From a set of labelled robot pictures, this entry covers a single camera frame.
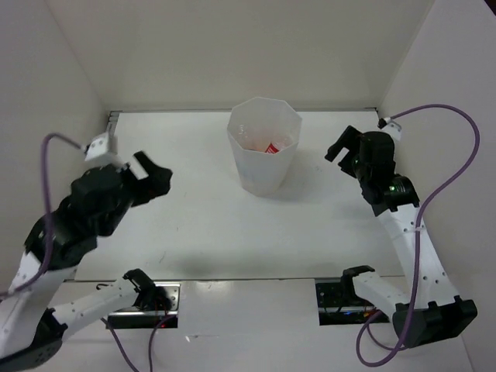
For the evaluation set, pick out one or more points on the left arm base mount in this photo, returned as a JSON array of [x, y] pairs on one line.
[[148, 316]]

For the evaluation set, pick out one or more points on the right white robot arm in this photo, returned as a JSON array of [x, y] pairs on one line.
[[434, 311]]

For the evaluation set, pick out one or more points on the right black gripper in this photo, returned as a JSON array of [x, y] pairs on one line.
[[349, 139]]

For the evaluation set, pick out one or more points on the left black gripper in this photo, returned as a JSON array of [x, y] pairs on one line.
[[157, 182]]

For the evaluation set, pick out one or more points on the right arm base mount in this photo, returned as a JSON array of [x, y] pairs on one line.
[[334, 309]]

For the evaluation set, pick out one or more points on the red label water bottle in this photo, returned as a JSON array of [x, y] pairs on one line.
[[278, 144]]

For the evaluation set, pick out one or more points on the translucent white bin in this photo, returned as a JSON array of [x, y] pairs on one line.
[[264, 135]]

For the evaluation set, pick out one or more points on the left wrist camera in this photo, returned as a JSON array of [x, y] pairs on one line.
[[102, 151]]

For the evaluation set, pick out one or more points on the blue label clear bottle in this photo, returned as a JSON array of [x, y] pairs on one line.
[[245, 135]]

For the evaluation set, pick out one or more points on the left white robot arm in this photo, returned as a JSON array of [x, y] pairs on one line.
[[32, 331]]

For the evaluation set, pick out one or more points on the aluminium table edge rail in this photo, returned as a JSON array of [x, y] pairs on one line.
[[108, 124]]

